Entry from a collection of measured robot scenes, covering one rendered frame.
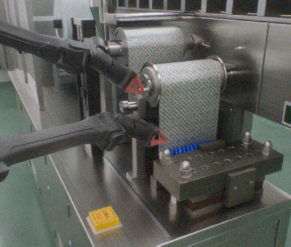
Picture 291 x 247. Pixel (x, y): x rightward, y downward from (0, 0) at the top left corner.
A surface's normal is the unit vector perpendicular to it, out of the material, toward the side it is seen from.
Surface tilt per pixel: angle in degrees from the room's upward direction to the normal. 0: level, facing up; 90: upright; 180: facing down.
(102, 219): 0
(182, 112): 91
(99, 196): 0
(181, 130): 91
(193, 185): 90
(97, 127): 36
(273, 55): 90
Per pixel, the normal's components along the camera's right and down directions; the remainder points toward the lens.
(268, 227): 0.44, 0.33
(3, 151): 0.53, -0.66
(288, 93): -0.90, 0.17
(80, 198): 0.00, -0.93
